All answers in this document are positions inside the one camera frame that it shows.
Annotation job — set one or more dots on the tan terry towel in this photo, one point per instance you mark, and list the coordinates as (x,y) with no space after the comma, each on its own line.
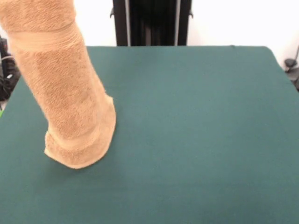
(65,93)

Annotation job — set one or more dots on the black metal frame stand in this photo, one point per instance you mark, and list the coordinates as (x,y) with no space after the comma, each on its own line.
(154,23)

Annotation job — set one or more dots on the dark green table cloth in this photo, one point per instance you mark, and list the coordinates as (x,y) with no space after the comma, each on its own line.
(187,140)

